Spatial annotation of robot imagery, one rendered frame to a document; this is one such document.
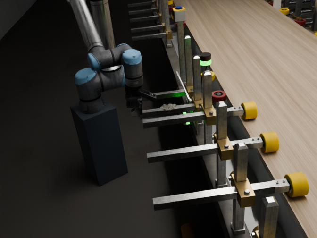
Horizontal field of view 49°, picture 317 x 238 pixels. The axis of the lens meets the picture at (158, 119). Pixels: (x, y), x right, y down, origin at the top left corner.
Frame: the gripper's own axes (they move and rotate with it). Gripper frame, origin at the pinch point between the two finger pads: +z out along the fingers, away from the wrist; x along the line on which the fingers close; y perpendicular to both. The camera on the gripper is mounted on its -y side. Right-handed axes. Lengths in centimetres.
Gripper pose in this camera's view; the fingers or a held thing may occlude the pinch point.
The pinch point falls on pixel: (142, 117)
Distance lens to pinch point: 188.2
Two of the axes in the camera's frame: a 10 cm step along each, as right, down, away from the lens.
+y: -9.9, 1.0, -0.5
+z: 0.5, 8.4, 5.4
